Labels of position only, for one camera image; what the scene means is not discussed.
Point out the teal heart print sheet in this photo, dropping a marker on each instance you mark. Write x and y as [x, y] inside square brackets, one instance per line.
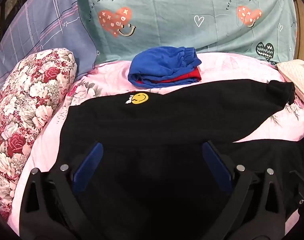
[166, 17]

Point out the dark lattice headboard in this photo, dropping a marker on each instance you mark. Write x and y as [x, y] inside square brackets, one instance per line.
[2, 12]

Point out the cream textured cloth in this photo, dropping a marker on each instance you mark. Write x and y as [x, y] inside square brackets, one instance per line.
[297, 82]

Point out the purple plaid pillow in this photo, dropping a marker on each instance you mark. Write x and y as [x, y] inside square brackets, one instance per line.
[42, 17]

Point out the black pants with smiley patch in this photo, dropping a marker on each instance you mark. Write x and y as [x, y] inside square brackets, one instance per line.
[166, 120]

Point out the red floral rolled quilt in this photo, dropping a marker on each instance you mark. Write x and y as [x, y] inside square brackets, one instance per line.
[29, 105]

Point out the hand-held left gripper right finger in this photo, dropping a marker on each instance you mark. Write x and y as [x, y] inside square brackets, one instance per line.
[216, 166]

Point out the blue folded pants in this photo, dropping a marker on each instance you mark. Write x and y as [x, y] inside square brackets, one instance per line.
[154, 65]

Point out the wooden bed frame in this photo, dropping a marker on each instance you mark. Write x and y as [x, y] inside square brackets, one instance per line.
[301, 30]

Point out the red folded garment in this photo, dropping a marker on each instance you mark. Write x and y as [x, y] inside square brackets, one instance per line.
[189, 76]

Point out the pink floral bed sheet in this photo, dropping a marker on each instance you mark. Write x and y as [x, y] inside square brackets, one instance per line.
[112, 76]

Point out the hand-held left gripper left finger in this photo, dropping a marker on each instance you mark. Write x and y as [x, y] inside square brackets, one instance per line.
[88, 166]

